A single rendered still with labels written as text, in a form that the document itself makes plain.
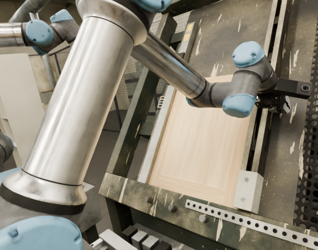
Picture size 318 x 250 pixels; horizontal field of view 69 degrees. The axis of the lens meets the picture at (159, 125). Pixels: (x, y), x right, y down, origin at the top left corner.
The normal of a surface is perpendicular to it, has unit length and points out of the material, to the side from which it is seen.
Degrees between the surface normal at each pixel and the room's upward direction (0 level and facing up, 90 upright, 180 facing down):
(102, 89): 94
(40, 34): 90
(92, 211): 90
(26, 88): 90
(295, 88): 54
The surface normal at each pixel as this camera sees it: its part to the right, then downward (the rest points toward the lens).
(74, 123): 0.36, -0.03
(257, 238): -0.60, -0.40
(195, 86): 0.41, 0.46
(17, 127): 0.69, 0.05
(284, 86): -0.19, -0.36
